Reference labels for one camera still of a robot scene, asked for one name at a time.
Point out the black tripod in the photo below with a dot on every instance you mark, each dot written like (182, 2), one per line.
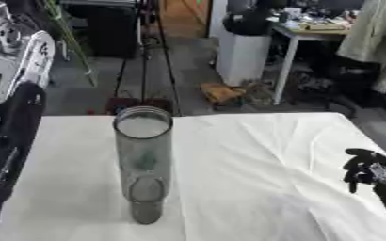
(144, 56)

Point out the yellow object on floor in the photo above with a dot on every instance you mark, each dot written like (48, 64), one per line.
(221, 92)

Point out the dark red floor box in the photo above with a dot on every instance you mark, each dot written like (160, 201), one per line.
(126, 104)

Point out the white-legged desk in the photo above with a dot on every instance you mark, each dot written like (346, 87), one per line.
(289, 53)

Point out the green stand pole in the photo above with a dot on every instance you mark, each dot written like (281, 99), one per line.
(73, 44)

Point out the white pedestal cabinet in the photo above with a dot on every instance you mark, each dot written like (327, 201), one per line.
(243, 58)

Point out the clear glass cylinder vase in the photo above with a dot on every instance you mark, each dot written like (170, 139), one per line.
(144, 175)

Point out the black bag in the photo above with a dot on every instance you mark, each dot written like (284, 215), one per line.
(251, 20)

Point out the black cabinet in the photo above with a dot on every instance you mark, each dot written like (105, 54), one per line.
(113, 29)

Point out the beige hanging coat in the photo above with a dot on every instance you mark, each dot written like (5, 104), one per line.
(375, 34)

